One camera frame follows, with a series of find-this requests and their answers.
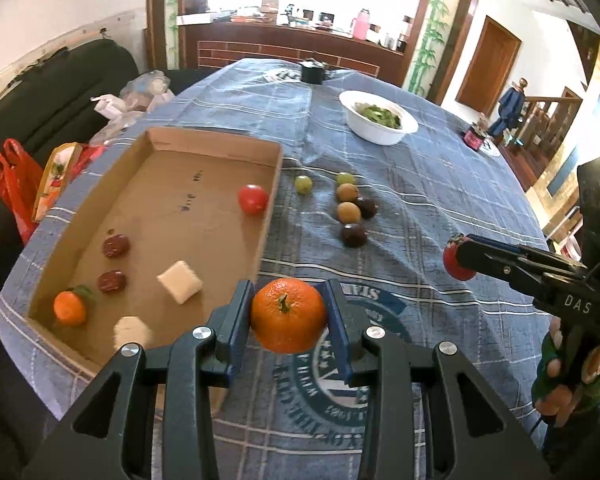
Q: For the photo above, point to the black sofa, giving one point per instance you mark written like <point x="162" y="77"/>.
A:
<point x="45" y="95"/>

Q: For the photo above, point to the large orange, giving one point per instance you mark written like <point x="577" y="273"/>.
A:
<point x="287" y="320"/>

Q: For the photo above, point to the white bowl with greens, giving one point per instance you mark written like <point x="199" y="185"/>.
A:
<point x="375" y="127"/>

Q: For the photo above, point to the person's right hand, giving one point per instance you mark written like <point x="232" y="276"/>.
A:
<point x="555" y="366"/>

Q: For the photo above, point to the yellow-brown round fruit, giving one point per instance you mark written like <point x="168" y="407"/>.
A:
<point x="348" y="193"/>
<point x="349" y="211"/>

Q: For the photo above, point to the pink bottle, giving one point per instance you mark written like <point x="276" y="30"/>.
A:
<point x="361" y="25"/>

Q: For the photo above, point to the wooden counter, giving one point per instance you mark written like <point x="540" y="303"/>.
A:
<point x="280" y="42"/>

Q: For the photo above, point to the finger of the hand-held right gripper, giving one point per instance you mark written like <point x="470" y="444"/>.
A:
<point x="500" y="267"/>
<point x="525" y="250"/>

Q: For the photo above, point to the shallow cardboard box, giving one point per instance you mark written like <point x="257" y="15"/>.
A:
<point x="180" y="230"/>

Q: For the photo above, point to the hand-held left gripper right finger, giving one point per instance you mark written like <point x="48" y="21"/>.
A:
<point x="339" y="332"/>

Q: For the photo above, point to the dark red date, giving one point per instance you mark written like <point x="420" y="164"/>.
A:
<point x="115" y="246"/>
<point x="111" y="281"/>

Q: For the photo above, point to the wooden stair railing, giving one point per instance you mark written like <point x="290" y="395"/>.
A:
<point x="545" y="125"/>

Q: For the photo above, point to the blue garment on post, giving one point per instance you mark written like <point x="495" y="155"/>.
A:
<point x="509" y="107"/>

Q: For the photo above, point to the clear plastic bag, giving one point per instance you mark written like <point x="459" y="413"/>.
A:
<point x="147" y="90"/>

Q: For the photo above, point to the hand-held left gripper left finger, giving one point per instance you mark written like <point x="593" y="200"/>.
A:
<point x="235" y="322"/>

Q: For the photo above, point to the dark purple plum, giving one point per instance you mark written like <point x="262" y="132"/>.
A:
<point x="354" y="234"/>
<point x="369" y="207"/>

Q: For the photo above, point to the dark red jar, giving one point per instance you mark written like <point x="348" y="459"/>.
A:
<point x="474" y="137"/>

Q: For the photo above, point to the white packet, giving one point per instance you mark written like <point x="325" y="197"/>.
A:
<point x="107" y="106"/>

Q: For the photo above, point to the wooden door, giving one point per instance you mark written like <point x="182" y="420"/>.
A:
<point x="487" y="67"/>

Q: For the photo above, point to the small tangerine with leaf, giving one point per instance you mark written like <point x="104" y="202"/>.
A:
<point x="70" y="308"/>

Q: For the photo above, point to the green grape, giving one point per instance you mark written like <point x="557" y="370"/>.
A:
<point x="345" y="177"/>
<point x="303" y="184"/>

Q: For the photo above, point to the blue plaid tablecloth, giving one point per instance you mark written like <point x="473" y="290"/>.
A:
<point x="430" y="190"/>

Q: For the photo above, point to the black pot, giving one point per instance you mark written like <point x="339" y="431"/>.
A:
<point x="311" y="72"/>

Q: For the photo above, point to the yellow floral bag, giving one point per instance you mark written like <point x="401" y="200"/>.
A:
<point x="55" y="180"/>

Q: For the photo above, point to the small patterned dish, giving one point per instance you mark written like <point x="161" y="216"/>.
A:
<point x="492" y="147"/>

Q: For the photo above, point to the red plastic bag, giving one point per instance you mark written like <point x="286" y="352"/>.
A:
<point x="15" y="185"/>

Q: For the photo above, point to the cream cube-shaped food piece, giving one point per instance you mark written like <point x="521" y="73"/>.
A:
<point x="130" y="331"/>
<point x="180" y="281"/>

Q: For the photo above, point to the red tomato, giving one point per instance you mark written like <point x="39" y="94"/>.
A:
<point x="252" y="198"/>
<point x="455" y="267"/>

